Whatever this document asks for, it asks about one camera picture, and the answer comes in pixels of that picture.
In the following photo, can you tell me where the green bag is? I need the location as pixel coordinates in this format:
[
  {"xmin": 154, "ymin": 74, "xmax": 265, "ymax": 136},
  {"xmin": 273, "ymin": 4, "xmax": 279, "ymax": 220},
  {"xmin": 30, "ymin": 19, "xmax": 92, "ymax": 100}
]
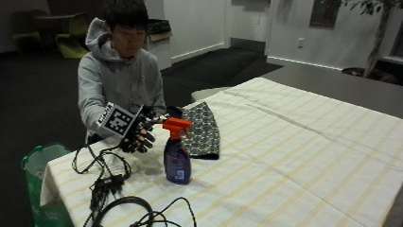
[{"xmin": 19, "ymin": 142, "xmax": 75, "ymax": 227}]

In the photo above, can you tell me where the dark tree planter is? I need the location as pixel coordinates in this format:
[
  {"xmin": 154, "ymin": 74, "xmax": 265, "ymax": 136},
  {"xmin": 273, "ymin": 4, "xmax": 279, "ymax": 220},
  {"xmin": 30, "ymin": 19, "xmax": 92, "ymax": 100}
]
[{"xmin": 340, "ymin": 66, "xmax": 401, "ymax": 86}]

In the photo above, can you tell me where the the person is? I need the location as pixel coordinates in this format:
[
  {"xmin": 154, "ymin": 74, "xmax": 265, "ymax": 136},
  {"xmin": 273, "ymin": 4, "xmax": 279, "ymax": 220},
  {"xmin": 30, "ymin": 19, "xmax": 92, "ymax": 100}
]
[{"xmin": 76, "ymin": 0, "xmax": 168, "ymax": 146}]

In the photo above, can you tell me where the white bin with black liner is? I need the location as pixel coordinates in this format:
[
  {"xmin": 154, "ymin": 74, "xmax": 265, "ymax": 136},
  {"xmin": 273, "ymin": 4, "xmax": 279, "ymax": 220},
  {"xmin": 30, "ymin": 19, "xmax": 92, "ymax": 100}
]
[{"xmin": 143, "ymin": 18, "xmax": 174, "ymax": 71}]

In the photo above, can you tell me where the green chair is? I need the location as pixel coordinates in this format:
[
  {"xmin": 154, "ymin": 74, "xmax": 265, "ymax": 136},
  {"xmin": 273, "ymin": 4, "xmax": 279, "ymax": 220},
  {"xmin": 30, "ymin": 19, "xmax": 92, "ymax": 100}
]
[
  {"xmin": 54, "ymin": 12, "xmax": 90, "ymax": 60},
  {"xmin": 10, "ymin": 9, "xmax": 47, "ymax": 52}
]

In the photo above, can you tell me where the white marker cube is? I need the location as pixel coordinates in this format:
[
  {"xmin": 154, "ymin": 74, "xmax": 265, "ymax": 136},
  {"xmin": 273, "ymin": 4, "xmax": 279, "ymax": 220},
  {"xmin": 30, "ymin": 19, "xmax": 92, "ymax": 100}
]
[{"xmin": 95, "ymin": 101, "xmax": 138, "ymax": 138}]

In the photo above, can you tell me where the black cable bundle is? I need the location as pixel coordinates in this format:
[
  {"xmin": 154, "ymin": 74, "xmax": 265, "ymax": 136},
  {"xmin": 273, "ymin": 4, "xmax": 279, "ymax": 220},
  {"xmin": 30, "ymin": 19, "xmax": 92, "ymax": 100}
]
[{"xmin": 70, "ymin": 142, "xmax": 199, "ymax": 227}]

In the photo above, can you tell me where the dark wall frame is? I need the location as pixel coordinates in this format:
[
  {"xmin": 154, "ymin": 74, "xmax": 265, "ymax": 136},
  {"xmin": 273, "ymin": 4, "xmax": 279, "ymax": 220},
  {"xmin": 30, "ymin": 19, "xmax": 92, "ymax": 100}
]
[{"xmin": 308, "ymin": 0, "xmax": 341, "ymax": 29}]

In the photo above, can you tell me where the dark round table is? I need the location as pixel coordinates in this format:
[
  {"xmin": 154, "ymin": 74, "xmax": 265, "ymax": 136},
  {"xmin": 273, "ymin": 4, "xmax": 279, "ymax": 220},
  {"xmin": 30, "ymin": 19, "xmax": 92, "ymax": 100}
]
[{"xmin": 34, "ymin": 13, "xmax": 78, "ymax": 48}]

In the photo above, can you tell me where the pale seat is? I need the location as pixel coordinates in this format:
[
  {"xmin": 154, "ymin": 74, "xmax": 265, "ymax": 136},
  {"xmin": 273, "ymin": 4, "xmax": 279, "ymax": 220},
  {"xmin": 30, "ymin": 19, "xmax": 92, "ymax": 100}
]
[{"xmin": 190, "ymin": 86, "xmax": 232, "ymax": 104}]

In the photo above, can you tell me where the indoor tree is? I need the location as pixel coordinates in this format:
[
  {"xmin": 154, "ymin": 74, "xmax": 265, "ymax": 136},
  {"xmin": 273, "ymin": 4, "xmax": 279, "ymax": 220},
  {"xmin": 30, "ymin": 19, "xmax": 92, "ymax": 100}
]
[{"xmin": 339, "ymin": 0, "xmax": 403, "ymax": 79}]

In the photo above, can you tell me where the purple spray bottle orange trigger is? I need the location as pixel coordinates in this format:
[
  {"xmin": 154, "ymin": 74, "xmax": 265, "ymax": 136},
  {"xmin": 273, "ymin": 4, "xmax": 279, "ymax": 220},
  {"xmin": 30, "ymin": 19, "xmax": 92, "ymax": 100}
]
[{"xmin": 160, "ymin": 116, "xmax": 195, "ymax": 185}]

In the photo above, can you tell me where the patterned folded cloth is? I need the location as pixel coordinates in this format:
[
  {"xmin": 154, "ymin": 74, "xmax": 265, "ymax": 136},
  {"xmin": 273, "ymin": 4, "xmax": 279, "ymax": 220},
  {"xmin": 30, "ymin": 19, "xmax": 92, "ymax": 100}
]
[{"xmin": 166, "ymin": 100, "xmax": 221, "ymax": 161}]

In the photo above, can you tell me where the striped cream tablecloth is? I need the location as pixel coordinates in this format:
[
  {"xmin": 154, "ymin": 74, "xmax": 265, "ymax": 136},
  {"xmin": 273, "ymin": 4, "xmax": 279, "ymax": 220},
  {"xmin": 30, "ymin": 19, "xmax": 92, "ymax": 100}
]
[{"xmin": 38, "ymin": 77, "xmax": 403, "ymax": 227}]

